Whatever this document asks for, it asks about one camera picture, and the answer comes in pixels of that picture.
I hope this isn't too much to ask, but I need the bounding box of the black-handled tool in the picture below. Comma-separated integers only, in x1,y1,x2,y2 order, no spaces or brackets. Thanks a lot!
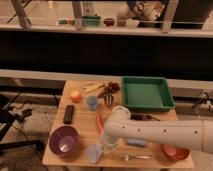
130,114,161,121

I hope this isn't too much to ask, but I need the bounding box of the dark red background bowl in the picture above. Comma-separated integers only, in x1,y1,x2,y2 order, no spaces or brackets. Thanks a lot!
104,18,115,27

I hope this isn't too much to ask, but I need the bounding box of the wooden table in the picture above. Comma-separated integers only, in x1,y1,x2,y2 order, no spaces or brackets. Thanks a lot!
42,80,194,170

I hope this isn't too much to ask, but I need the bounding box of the blue sponge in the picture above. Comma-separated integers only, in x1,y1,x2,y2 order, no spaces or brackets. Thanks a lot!
126,139,147,147

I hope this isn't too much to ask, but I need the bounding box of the red-orange bowl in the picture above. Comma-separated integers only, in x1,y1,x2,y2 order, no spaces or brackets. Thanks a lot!
161,144,190,161

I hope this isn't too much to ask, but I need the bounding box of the purple bowl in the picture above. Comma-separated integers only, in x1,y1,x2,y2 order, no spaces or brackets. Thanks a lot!
49,126,79,157

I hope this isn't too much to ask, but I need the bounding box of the orange peach fruit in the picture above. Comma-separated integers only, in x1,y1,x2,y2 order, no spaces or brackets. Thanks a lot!
70,90,81,103

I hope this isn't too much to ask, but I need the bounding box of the green plastic tray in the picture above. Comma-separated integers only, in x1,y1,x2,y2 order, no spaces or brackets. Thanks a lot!
121,76,175,112

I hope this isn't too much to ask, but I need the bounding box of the black remote control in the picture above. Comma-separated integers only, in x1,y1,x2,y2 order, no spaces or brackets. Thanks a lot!
63,105,74,124

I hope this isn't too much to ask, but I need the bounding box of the green background box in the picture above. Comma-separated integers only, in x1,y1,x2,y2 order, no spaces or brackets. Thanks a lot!
83,16,101,26

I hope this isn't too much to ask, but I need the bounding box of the small blue cup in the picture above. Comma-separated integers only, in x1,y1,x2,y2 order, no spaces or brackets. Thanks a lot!
87,96,98,111

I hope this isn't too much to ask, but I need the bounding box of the brown dried item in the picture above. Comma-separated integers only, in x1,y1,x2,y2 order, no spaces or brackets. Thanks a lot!
98,82,120,98

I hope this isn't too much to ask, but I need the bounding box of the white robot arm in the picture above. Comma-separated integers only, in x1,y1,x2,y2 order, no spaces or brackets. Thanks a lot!
100,106,213,154

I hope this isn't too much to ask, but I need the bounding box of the blue-grey cloth towel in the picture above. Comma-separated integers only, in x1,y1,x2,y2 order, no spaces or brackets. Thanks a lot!
87,144,103,164

